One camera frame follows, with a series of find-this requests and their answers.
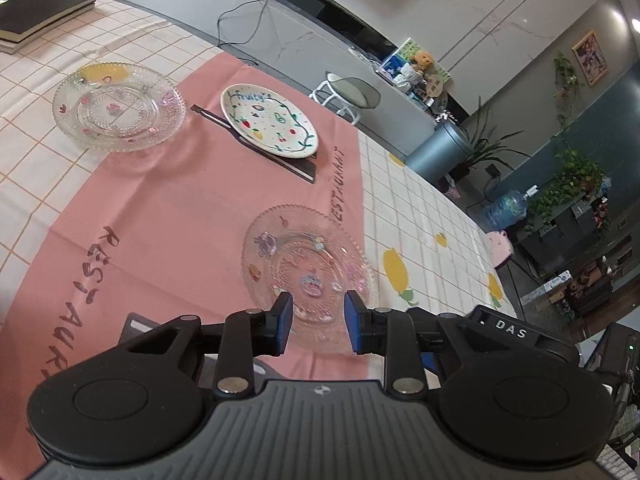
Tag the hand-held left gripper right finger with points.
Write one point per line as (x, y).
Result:
(355, 325)

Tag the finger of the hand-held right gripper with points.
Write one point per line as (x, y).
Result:
(430, 363)

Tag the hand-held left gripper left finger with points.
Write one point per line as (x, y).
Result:
(282, 322)

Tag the clear glass plate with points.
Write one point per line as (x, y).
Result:
(305, 260)
(120, 110)

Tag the painted white ceramic plate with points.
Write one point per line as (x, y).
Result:
(270, 120)

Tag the blue water bottle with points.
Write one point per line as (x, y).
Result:
(507, 210)

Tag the lemon print checked tablecloth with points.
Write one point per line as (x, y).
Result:
(425, 210)

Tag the bushy green shelf plant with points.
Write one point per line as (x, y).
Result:
(570, 185)

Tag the pink cloth placemat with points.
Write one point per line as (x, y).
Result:
(175, 200)

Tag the long-leaf potted plant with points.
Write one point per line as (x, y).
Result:
(487, 147)

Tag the grey trash can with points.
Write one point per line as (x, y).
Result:
(440, 152)

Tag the round rolling stool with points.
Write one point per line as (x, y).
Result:
(352, 91)

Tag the trailing ivy plant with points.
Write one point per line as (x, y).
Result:
(567, 80)

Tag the teddy bear bouquet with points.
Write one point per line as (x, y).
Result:
(422, 62)

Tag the green painted board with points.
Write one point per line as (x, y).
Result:
(400, 57)

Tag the marble tv bench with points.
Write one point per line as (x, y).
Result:
(300, 30)

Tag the black notebook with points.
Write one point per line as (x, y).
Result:
(45, 7)

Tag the framed wall picture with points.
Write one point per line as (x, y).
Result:
(591, 57)

